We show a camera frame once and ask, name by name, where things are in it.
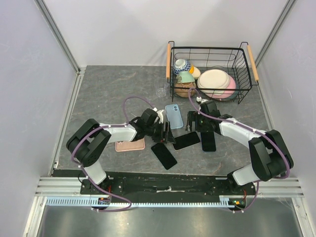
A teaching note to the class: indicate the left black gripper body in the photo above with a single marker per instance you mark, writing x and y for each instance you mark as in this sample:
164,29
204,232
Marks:
157,132

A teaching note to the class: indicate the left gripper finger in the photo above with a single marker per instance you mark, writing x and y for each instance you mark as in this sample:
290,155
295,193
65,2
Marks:
169,138
164,129

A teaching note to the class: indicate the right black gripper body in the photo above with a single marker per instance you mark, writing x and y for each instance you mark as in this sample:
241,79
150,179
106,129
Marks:
202,125

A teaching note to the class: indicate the phone with blue edge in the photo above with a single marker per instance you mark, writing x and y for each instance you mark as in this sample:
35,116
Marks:
208,142

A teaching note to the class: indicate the phone with silver edge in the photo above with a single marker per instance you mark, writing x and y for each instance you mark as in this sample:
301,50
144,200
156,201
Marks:
186,140

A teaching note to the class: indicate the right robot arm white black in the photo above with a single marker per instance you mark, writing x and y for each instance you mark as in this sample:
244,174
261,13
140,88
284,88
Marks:
270,157

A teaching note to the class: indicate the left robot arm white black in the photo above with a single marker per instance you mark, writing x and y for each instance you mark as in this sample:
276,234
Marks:
89,141

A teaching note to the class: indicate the black phone lying front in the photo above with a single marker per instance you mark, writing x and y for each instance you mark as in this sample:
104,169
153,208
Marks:
164,155

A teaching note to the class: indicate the light blue phone case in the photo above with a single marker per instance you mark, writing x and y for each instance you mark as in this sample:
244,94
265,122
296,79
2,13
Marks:
174,116

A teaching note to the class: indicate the pink phone case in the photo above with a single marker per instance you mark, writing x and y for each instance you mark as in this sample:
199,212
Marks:
126,146

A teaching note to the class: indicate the brown bowl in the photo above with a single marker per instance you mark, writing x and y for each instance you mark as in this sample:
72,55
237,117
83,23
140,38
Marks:
181,89

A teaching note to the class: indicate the mint green bowl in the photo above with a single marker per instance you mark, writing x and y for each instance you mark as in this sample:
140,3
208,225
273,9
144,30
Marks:
185,77

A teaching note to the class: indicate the pink plate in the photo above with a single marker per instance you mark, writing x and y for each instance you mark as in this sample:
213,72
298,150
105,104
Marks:
229,93

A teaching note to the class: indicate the yellow white bowl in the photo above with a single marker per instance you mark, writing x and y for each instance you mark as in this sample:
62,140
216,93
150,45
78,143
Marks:
195,72

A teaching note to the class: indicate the cream plate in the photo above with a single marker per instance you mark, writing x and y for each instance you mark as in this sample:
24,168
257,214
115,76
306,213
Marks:
214,78

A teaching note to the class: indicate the clear glass cup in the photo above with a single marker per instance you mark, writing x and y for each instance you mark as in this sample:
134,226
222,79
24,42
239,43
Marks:
161,87

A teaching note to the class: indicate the blue white patterned bowl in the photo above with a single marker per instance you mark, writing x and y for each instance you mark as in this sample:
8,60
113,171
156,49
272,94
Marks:
181,65

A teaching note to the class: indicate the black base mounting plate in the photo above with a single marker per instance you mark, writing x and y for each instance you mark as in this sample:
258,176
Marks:
127,183

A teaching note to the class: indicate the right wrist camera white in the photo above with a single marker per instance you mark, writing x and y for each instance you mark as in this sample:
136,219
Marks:
200,100

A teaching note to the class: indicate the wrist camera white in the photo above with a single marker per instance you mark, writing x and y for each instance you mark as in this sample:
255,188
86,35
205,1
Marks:
160,115
200,100

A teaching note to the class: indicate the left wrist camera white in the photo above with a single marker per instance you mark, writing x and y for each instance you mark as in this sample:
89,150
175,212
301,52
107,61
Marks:
160,115

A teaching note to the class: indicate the black wire dish basket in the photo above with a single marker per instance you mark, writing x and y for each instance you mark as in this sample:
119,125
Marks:
237,62

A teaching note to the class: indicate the blue slotted cable duct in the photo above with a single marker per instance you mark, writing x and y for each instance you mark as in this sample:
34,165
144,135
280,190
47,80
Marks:
106,202

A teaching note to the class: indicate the aluminium frame rail front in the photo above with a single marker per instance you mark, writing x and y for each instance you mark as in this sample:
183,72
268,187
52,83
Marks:
58,187

